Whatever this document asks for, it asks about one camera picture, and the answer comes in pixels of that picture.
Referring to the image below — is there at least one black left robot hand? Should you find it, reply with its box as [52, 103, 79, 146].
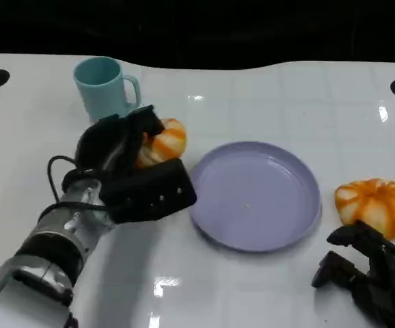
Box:
[75, 105, 198, 225]

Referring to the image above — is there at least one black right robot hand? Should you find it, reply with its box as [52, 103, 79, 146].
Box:
[312, 220, 395, 328]

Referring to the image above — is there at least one orange and white bread roll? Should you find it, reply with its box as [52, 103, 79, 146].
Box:
[134, 118, 187, 168]
[334, 178, 395, 239]

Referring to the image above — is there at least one pale green mug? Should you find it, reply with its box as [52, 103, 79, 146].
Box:
[73, 57, 142, 123]

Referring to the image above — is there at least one lilac plate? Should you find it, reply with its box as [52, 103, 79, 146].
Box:
[189, 141, 323, 253]

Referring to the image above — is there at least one black fabric barrier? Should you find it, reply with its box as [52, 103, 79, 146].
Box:
[0, 0, 395, 71]

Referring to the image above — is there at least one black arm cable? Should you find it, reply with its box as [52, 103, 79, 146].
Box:
[46, 155, 107, 210]

